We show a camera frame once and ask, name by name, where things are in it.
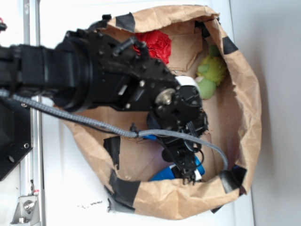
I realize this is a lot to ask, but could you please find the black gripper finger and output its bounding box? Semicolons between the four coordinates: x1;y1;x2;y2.
182;152;202;185

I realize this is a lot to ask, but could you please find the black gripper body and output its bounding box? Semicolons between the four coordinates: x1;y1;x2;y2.
147;82;209;165

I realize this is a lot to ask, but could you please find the blue plastic bottle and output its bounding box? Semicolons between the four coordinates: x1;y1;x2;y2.
149;156;205;181

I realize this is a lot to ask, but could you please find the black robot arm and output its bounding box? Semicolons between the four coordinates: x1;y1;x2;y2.
0;30;207;182

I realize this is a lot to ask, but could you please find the green plush toy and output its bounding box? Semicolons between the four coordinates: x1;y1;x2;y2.
196;45;228;99

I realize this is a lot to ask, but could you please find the brown paper bag bin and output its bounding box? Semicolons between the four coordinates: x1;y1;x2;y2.
66;5;261;220

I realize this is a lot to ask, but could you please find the red crumpled paper ball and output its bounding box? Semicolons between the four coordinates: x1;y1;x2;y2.
135;30;172;65

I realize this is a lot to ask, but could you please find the thin black cable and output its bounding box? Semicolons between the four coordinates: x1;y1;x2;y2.
89;122;205;170

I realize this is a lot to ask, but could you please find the aluminium extrusion rail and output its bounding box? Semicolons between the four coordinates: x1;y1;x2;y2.
18;0;46;226

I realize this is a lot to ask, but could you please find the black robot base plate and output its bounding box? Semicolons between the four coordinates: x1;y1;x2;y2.
0;99;32;181

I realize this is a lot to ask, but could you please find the metal corner bracket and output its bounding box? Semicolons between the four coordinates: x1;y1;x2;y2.
9;195;41;226

